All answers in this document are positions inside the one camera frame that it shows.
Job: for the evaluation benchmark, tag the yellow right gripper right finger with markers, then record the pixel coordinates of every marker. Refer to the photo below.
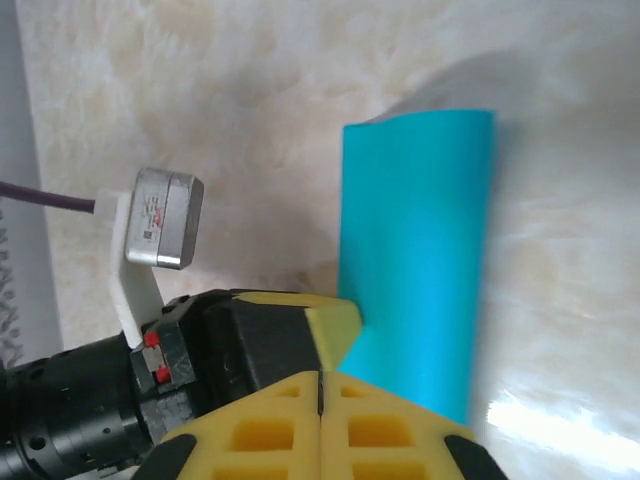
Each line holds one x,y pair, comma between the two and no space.
430,430

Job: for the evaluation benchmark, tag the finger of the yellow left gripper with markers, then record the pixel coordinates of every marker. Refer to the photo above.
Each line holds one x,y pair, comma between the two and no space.
330,325

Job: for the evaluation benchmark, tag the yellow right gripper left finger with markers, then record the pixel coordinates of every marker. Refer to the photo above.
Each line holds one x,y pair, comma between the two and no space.
210,435

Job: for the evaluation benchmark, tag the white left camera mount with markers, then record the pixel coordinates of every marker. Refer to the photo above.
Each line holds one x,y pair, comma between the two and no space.
135,300

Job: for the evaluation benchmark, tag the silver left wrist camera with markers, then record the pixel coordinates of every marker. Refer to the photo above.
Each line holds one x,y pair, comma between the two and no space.
160,220

